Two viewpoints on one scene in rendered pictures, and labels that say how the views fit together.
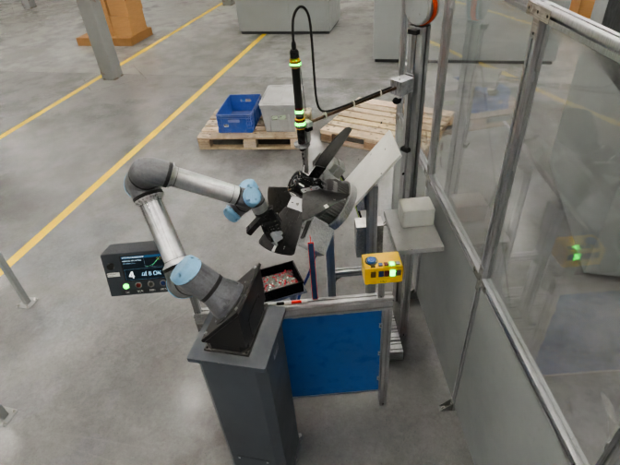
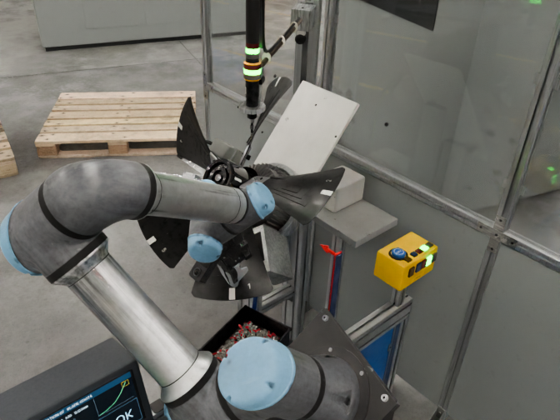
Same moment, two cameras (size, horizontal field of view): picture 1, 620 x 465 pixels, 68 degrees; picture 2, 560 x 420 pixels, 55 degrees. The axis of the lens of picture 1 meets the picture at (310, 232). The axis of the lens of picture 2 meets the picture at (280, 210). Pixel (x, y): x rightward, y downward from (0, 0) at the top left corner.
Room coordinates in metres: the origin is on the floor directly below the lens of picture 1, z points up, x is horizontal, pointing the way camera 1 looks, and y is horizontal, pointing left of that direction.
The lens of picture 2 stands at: (0.77, 0.83, 2.02)
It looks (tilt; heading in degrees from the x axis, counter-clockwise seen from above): 33 degrees down; 318
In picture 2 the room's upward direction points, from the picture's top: 2 degrees clockwise
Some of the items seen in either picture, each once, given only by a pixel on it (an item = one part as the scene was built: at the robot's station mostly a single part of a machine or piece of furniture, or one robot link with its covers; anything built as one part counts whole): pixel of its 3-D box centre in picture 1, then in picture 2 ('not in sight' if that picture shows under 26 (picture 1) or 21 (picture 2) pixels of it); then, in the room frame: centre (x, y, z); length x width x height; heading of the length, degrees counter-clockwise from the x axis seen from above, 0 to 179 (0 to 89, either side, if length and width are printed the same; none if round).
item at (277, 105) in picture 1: (282, 108); not in sight; (5.01, 0.19, 0.31); 0.60 x 0.42 x 0.33; 170
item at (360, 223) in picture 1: (368, 237); not in sight; (2.05, -0.33, 0.73); 0.15 x 0.09 x 0.22; 90
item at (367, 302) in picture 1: (293, 309); (303, 375); (1.46, 0.10, 0.82); 0.90 x 0.04 x 0.08; 90
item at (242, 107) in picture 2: (303, 134); (252, 90); (1.83, 0.00, 1.50); 0.09 x 0.07 x 0.10; 125
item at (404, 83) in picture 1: (402, 85); (303, 17); (2.18, -0.51, 1.55); 0.10 x 0.07 x 0.09; 125
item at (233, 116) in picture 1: (240, 113); not in sight; (5.09, 0.68, 0.25); 0.60 x 0.41 x 0.22; 170
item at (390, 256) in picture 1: (381, 268); (405, 262); (1.46, -0.29, 1.02); 0.16 x 0.10 x 0.11; 90
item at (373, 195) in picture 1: (370, 268); (295, 284); (1.96, -0.33, 0.58); 0.09 x 0.05 x 1.15; 0
